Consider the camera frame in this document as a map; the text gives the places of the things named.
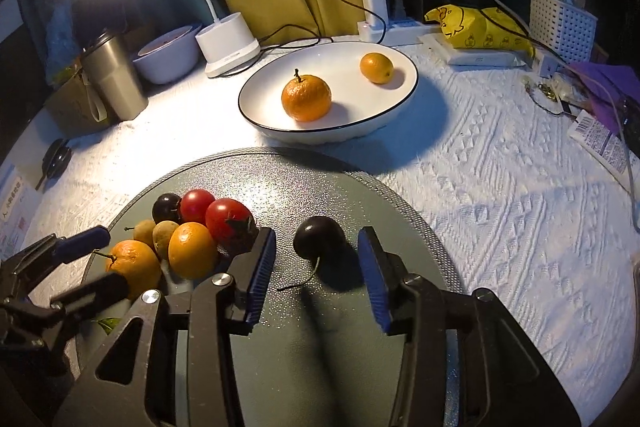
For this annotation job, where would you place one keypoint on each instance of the white flat box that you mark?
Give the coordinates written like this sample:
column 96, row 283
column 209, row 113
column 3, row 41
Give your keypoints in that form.
column 475, row 58

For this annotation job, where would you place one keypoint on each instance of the white charger plug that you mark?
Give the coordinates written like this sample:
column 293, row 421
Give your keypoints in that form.
column 376, row 13

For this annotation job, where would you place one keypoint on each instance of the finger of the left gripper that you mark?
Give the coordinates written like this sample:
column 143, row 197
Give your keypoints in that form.
column 69, row 249
column 94, row 296

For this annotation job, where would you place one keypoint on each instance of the small orange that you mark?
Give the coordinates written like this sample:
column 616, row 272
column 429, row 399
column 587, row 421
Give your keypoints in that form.
column 192, row 251
column 377, row 68

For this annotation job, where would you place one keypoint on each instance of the round grey-green mat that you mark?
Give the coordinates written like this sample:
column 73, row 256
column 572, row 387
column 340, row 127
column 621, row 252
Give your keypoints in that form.
column 317, row 357

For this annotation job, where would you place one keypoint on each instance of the white textured tablecloth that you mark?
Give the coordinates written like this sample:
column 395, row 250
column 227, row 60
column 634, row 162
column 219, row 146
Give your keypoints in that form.
column 520, row 206

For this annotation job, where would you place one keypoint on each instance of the steel tumbler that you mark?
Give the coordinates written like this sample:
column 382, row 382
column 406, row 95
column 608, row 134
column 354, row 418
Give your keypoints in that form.
column 109, row 69

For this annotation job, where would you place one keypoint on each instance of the white power strip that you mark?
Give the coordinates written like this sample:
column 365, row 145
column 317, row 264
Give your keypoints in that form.
column 398, row 32

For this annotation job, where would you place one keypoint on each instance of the brown longan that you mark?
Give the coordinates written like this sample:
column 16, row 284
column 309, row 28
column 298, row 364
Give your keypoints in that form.
column 143, row 232
column 161, row 236

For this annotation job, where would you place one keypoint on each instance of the lavender stacked bowls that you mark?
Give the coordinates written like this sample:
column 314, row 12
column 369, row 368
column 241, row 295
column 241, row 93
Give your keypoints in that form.
column 170, row 56

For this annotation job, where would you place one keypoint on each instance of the black round object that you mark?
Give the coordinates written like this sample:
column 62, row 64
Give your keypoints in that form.
column 54, row 161

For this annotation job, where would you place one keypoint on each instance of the white ceramic bowl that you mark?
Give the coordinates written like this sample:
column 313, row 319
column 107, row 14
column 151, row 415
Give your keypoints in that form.
column 359, row 106

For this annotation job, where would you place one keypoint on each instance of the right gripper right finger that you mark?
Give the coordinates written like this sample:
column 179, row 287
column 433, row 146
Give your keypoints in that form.
column 466, row 360

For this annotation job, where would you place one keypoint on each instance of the large orange with leaf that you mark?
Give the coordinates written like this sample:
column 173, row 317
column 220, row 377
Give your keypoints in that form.
column 306, row 97

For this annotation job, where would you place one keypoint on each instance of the white woven basket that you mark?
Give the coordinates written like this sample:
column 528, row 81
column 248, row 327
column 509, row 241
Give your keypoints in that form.
column 567, row 30

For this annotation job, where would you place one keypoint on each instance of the blue plastic bag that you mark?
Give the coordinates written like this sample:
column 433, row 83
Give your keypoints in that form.
column 62, row 47

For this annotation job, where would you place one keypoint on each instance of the red tomato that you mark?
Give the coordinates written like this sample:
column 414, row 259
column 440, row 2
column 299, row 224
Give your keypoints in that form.
column 232, row 225
column 194, row 205

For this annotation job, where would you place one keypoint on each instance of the dark plum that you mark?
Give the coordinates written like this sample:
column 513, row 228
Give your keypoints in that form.
column 167, row 208

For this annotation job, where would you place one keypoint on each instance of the yellow duck bag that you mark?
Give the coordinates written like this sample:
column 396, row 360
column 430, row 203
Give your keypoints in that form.
column 487, row 29

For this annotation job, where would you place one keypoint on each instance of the green leaf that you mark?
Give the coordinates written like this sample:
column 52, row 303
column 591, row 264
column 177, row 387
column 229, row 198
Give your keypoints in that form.
column 108, row 324

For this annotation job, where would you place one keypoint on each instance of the purple cloth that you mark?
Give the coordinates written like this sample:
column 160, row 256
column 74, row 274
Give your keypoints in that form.
column 610, row 86

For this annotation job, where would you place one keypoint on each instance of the dark cherry with stem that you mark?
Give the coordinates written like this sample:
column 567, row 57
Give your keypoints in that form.
column 317, row 238

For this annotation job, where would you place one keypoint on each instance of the white printed card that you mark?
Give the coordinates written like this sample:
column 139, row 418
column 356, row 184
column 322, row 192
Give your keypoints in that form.
column 19, row 203

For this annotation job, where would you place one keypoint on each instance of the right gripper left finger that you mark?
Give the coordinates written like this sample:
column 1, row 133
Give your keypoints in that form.
column 169, row 358

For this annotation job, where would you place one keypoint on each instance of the barcode label packet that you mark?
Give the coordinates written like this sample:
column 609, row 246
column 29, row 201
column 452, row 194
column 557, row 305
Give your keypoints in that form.
column 606, row 148

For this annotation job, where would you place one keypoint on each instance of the small keychain cluster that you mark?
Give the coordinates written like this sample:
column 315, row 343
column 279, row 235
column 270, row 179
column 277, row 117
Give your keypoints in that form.
column 545, row 98

